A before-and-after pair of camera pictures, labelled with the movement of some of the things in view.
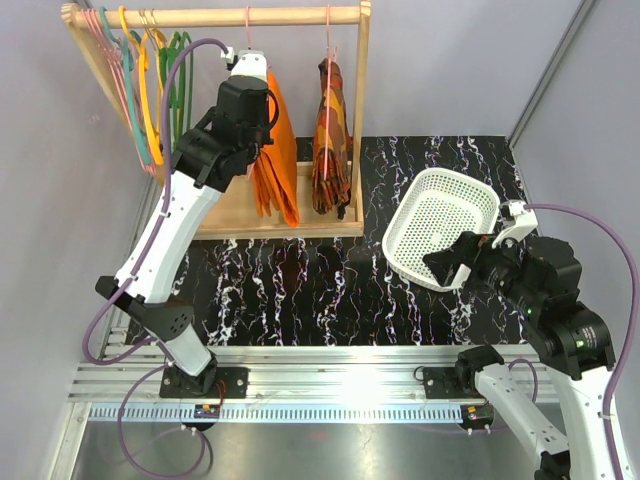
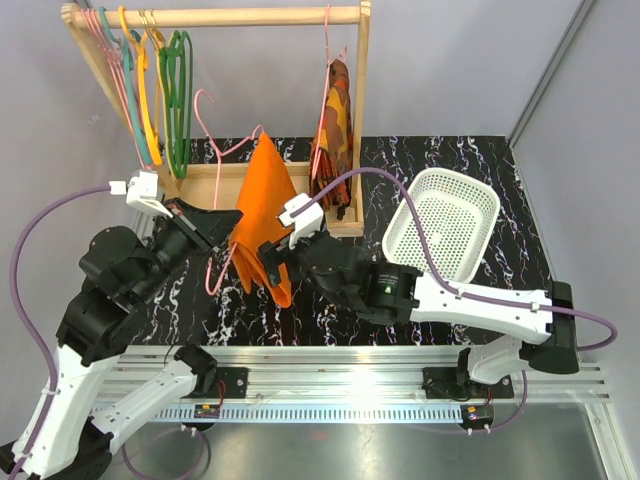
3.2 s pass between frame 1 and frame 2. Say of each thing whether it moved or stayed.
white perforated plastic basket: stayed
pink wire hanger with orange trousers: moved
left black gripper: moved
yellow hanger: stayed
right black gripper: moved
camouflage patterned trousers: stayed
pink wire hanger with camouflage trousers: moved
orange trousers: moved
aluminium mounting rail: stayed
